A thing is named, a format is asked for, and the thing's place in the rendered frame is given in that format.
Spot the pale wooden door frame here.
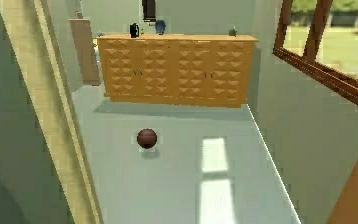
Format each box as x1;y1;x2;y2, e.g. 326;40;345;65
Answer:
0;0;104;224

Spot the blue round vase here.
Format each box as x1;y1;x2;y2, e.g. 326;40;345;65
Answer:
154;19;167;36

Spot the brown wooden furniture corner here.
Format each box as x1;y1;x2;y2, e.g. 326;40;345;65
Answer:
325;134;358;224

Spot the brown framed window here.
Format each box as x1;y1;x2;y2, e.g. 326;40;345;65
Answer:
272;0;358;113

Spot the brown basketball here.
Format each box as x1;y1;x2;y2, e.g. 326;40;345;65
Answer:
136;128;158;150

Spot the orange patterned wooden sideboard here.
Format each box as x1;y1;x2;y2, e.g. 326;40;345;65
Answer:
96;32;259;109

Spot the dark framed wall picture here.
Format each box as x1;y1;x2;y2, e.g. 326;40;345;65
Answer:
141;0;157;23

